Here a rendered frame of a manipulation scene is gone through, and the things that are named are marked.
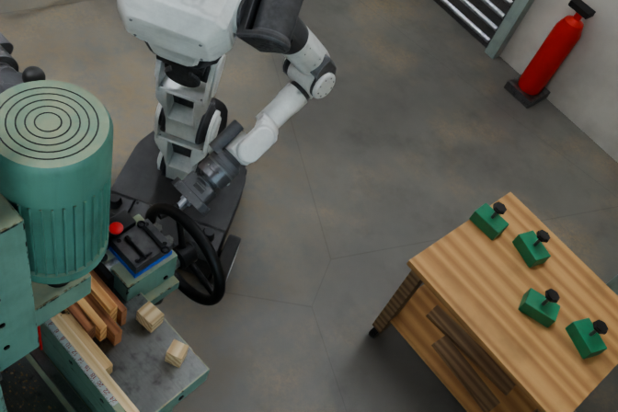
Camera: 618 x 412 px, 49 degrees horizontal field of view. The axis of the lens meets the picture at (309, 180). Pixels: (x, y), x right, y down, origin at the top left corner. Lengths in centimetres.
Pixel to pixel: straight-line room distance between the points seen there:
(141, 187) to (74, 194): 161
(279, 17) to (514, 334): 127
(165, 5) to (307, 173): 162
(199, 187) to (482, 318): 100
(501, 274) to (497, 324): 19
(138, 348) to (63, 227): 48
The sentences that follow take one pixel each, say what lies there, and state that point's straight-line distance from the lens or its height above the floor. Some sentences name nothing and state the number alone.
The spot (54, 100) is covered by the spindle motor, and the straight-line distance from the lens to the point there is 104.
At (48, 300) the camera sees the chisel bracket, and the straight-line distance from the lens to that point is 135.
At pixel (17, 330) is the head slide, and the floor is 112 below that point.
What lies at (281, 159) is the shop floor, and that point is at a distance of 302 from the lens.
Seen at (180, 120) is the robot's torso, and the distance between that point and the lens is 213.
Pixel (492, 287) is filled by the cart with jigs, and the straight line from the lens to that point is 231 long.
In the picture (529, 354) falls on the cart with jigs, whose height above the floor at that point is 53.
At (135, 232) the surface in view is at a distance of 150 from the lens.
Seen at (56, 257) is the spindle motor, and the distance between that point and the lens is 114.
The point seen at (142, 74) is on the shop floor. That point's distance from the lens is 325.
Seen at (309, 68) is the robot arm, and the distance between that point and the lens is 171.
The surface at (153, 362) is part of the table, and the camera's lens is 147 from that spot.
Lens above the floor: 226
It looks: 49 degrees down
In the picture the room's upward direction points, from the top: 22 degrees clockwise
